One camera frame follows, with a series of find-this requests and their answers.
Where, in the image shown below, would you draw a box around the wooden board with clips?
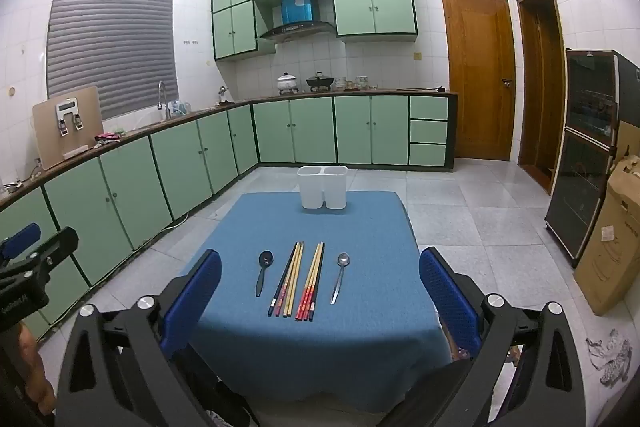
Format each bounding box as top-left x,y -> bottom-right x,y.
32,86 -> 105,171

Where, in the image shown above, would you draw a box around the person's left hand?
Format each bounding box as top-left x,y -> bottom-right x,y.
15,322 -> 57,415

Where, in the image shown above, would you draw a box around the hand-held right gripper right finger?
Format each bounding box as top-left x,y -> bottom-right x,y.
380,247 -> 587,427

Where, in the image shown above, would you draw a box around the green wall cabinets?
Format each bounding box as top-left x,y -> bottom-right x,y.
211,0 -> 419,61

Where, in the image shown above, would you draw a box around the white plastic utensil holder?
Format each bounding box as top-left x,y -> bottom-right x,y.
297,165 -> 349,210

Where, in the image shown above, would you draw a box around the large cardboard box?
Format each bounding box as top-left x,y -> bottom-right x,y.
573,157 -> 640,317

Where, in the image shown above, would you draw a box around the metal spoon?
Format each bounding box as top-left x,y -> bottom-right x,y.
330,252 -> 351,306

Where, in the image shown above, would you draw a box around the patterned rag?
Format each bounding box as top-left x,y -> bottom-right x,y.
586,328 -> 632,389

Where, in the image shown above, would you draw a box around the black chopstick with red end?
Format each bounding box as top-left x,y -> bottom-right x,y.
306,242 -> 324,322
310,242 -> 326,322

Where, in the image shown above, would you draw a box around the green base cabinets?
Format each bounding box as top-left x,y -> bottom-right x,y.
0,91 -> 458,343

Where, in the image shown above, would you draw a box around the plain yellow chopstick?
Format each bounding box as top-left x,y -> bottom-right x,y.
287,242 -> 305,318
281,242 -> 303,318

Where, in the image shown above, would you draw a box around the black wok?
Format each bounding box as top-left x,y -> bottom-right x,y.
305,71 -> 336,92

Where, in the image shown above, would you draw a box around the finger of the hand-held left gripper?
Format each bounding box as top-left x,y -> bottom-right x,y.
0,223 -> 42,259
0,227 -> 80,286

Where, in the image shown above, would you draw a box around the range hood with blue chimney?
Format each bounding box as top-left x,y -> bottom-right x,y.
259,0 -> 337,42

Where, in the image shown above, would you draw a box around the open wooden doorway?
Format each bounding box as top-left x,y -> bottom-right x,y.
516,0 -> 566,195

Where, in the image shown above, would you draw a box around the black plastic spoon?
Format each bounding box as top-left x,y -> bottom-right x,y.
255,250 -> 274,298

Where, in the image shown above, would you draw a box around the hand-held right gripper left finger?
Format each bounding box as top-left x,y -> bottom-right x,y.
54,249 -> 261,427

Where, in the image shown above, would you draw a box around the grey window blind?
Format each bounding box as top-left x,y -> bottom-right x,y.
46,0 -> 179,124

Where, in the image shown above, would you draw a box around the black glass-front cabinet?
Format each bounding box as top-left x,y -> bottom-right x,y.
544,49 -> 640,268

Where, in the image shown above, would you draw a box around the closed wooden door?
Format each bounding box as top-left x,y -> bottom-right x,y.
441,0 -> 516,162

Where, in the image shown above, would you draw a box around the metal kitchen faucet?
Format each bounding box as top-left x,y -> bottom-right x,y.
157,81 -> 172,122

